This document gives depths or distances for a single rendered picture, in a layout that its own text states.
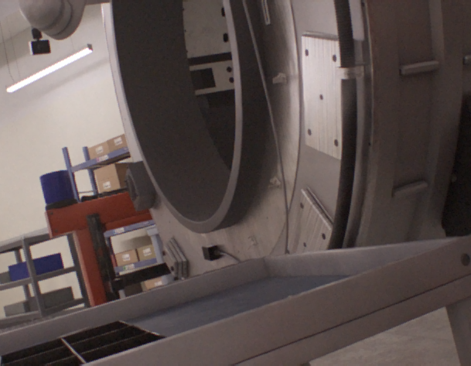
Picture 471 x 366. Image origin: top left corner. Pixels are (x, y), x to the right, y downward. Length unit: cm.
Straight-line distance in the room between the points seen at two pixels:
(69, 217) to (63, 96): 648
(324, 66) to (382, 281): 43
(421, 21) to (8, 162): 892
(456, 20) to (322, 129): 24
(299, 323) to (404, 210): 51
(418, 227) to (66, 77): 796
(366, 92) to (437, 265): 33
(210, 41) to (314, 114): 103
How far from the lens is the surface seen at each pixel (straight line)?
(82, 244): 234
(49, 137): 893
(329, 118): 87
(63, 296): 525
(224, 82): 189
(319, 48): 86
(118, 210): 237
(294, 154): 99
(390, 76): 81
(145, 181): 183
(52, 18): 108
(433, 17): 87
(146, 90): 177
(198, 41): 187
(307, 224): 99
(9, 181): 957
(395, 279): 51
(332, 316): 48
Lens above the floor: 76
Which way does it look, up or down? 3 degrees up
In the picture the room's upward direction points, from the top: 15 degrees counter-clockwise
